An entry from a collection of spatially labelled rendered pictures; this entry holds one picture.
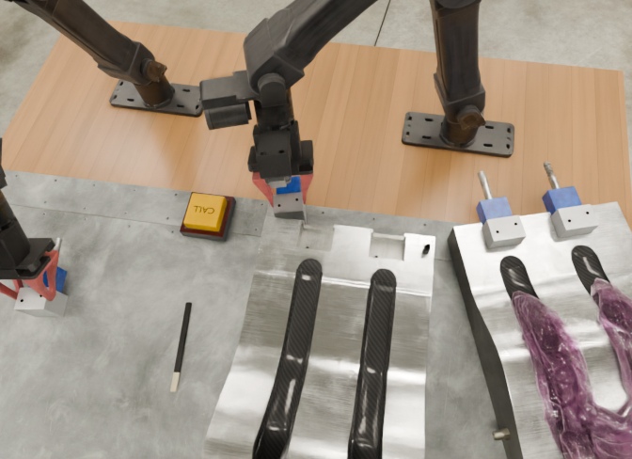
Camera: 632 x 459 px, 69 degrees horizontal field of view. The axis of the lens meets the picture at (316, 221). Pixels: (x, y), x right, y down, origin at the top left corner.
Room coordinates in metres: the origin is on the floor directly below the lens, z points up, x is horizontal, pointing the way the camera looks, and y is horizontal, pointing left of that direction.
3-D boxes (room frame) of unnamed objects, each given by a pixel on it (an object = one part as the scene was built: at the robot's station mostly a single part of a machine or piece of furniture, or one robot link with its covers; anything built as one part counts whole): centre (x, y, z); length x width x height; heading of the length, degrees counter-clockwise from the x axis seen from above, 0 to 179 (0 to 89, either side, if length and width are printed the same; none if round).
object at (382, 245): (0.24, -0.10, 0.87); 0.05 x 0.05 x 0.04; 71
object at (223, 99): (0.45, 0.07, 1.03); 0.12 x 0.09 x 0.12; 91
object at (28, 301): (0.32, 0.46, 0.83); 0.13 x 0.05 x 0.05; 170
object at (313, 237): (0.28, 0.00, 0.87); 0.05 x 0.05 x 0.04; 71
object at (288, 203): (0.41, 0.03, 0.83); 0.13 x 0.05 x 0.05; 174
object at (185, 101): (0.68, 0.27, 0.84); 0.20 x 0.07 x 0.08; 69
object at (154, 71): (0.67, 0.27, 0.90); 0.09 x 0.06 x 0.06; 60
